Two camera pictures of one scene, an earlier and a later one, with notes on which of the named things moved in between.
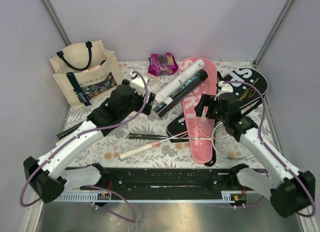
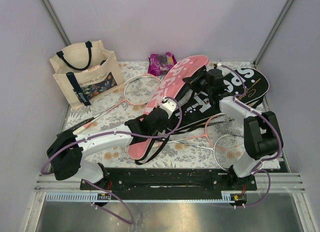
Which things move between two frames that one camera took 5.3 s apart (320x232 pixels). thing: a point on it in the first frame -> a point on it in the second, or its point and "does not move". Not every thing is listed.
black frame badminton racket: (69, 130) does not move
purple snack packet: (165, 64) does not move
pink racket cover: (201, 129) -> (168, 87)
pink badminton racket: (204, 115) does not move
